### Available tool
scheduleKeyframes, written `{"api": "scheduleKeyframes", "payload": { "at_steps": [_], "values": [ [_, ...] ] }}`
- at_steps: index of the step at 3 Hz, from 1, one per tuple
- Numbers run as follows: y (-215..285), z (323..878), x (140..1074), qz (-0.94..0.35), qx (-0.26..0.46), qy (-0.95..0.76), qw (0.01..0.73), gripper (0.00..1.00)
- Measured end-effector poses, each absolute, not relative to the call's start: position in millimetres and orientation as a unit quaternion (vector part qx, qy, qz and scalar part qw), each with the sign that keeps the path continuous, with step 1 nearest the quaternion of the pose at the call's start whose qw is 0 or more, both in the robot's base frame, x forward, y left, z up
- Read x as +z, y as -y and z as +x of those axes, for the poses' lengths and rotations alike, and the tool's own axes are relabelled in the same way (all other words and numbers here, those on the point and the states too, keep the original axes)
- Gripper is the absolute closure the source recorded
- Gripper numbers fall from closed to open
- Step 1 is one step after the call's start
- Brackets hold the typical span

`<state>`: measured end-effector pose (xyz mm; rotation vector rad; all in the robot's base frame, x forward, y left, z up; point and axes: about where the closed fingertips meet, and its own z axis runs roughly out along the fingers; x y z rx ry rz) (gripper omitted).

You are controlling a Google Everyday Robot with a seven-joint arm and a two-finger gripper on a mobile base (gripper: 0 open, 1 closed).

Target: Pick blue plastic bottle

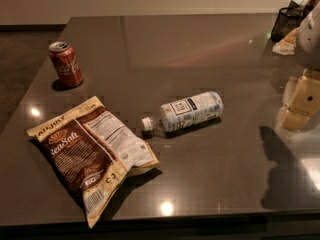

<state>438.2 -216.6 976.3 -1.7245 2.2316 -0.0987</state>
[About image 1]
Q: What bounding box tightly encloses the red cola can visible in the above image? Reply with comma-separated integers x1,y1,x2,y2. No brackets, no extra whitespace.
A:
49,41,83,88

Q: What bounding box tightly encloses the black mesh basket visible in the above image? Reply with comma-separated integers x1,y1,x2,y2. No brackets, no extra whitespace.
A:
271,0,310,42

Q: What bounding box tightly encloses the blue label plastic bottle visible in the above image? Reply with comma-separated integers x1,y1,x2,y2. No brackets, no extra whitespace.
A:
142,91,224,132

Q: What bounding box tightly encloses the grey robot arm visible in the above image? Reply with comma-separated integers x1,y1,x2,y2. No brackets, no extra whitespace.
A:
279,4,320,132

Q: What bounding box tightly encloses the brown sea salt chip bag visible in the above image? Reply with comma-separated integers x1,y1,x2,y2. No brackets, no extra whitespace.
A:
27,97,159,227

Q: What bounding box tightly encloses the crumpled snack wrapper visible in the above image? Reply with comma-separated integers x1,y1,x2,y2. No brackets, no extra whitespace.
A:
272,28,299,56

